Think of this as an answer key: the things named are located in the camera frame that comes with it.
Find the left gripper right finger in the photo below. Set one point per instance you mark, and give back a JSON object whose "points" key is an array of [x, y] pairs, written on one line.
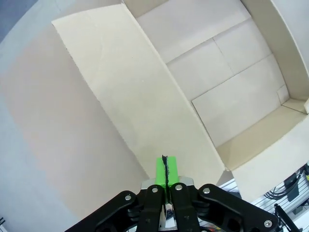
{"points": [[183, 207]]}

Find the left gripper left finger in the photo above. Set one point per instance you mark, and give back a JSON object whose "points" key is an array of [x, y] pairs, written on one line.
{"points": [[152, 207]]}

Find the brown cardboard box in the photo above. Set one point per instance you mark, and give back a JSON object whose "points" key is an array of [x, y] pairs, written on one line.
{"points": [[135, 84]]}

